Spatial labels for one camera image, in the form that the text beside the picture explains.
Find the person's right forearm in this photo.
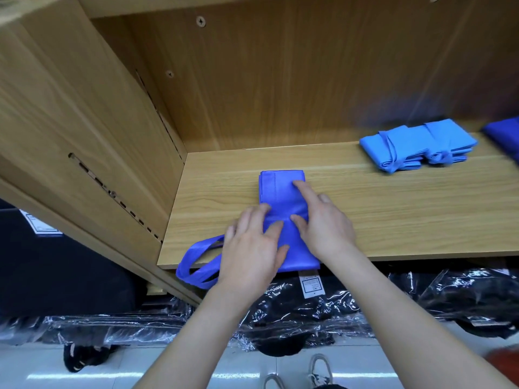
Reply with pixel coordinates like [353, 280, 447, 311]
[332, 245, 516, 389]

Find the person's right shoe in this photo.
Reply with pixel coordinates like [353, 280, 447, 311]
[307, 353, 336, 389]

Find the black wrapped bag with tag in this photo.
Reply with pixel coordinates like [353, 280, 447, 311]
[235, 270, 384, 359]

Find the black plastic-wrapped bag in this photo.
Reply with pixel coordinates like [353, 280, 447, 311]
[388, 265, 519, 340]
[0, 307, 199, 373]

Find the person's left forearm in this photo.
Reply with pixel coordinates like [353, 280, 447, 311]
[134, 289, 264, 389]

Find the white blue-edged label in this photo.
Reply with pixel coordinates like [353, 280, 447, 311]
[19, 210, 65, 238]

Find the red shopping basket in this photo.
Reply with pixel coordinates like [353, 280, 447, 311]
[485, 346, 519, 389]

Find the light blue non-woven bag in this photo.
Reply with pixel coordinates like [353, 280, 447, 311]
[359, 125, 433, 175]
[422, 118, 480, 166]

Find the person's left hand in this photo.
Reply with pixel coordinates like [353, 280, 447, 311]
[214, 203, 291, 310]

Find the person's right hand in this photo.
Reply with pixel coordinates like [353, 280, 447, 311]
[289, 180, 358, 266]

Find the white paper tag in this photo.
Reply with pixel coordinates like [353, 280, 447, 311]
[297, 272, 327, 300]

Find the wooden shelf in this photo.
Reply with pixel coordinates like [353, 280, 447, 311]
[0, 0, 519, 308]

